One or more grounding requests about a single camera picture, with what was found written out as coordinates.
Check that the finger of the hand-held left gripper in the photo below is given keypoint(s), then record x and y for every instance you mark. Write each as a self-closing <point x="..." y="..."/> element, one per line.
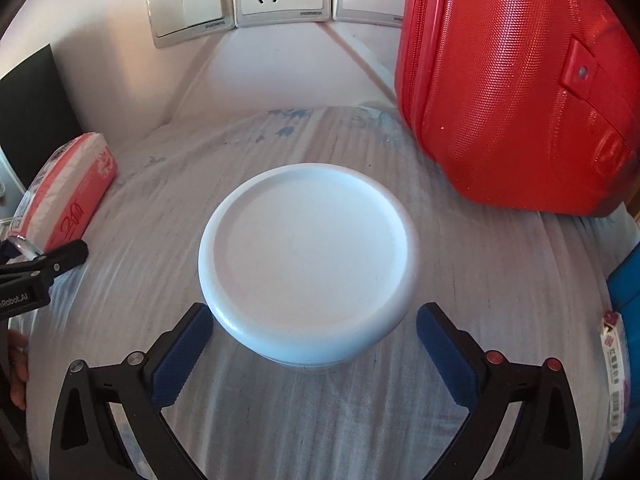
<point x="22" y="246"/>
<point x="60" y="258"/>

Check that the white plastic bottle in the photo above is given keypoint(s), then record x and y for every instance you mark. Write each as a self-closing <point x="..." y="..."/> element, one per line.
<point x="307" y="250"/>

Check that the white wall light switch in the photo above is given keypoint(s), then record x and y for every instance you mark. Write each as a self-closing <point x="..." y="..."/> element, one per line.
<point x="185" y="0"/>

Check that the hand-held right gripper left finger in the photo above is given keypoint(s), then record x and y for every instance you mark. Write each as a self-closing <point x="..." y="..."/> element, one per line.
<point x="180" y="360"/>

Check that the cloth-covered round desktop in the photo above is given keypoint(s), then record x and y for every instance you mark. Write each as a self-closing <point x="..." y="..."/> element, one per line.
<point x="325" y="430"/>

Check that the black gift box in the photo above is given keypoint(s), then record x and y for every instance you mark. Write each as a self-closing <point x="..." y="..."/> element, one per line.
<point x="35" y="105"/>

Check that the pink pack with white label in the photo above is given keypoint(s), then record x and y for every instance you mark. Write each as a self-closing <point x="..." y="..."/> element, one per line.
<point x="70" y="195"/>

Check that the person's left hand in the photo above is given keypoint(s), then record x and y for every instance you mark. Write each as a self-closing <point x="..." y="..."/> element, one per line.
<point x="17" y="365"/>

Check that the blue plastic crate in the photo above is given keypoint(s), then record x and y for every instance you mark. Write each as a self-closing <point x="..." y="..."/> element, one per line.
<point x="627" y="285"/>

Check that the red hard-shell suitcase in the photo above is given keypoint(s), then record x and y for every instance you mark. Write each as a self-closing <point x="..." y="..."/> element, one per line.
<point x="500" y="85"/>

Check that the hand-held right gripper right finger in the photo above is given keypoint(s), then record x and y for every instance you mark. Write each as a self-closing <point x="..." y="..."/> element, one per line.
<point x="447" y="355"/>

